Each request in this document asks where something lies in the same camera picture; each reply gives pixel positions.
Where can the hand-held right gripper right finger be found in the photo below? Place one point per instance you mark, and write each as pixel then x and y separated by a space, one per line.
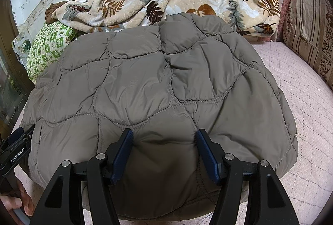
pixel 208 157

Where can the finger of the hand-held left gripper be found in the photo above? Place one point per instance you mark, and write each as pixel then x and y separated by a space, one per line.
pixel 17 133

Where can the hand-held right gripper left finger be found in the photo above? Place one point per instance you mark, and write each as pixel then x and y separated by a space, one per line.
pixel 122 160

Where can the grey-brown quilted puffer jacket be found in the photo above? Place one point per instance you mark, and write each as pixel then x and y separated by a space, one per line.
pixel 156 84

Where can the person's left hand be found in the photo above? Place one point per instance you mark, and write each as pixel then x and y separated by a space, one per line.
pixel 24 199

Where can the wooden glass-door cabinet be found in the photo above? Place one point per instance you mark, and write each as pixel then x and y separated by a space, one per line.
pixel 10 79

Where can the green checkered pillow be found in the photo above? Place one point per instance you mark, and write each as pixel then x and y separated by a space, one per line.
pixel 46 50

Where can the plastic-wrapped green packets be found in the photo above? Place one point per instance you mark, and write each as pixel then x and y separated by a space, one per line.
pixel 23 45

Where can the striped beige cushion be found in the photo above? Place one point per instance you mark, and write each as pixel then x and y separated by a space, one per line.
pixel 307 22

